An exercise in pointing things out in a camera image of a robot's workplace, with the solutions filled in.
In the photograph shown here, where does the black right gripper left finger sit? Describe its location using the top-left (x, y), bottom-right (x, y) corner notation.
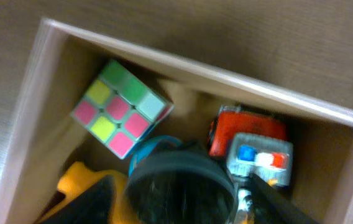
top-left (40, 175), bottom-right (116, 224)

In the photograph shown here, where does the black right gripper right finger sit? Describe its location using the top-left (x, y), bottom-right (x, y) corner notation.
top-left (249, 174), bottom-right (318, 224)

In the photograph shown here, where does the yellow squishy airplane toy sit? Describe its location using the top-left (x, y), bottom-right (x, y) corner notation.
top-left (37, 162), bottom-right (140, 224)

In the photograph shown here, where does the red grey toy truck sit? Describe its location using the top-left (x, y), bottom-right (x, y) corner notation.
top-left (208, 105), bottom-right (293, 223)

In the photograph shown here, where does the blue ball toy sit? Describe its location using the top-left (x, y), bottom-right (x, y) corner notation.
top-left (128, 135), bottom-right (182, 176)

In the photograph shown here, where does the black round tin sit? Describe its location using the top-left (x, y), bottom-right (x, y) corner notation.
top-left (126, 141), bottom-right (235, 224)

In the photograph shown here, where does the colourful puzzle cube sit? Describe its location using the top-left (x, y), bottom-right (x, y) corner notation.
top-left (71, 60), bottom-right (173, 159)

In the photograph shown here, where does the pink cardboard box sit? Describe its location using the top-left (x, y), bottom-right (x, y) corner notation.
top-left (0, 19), bottom-right (353, 223)

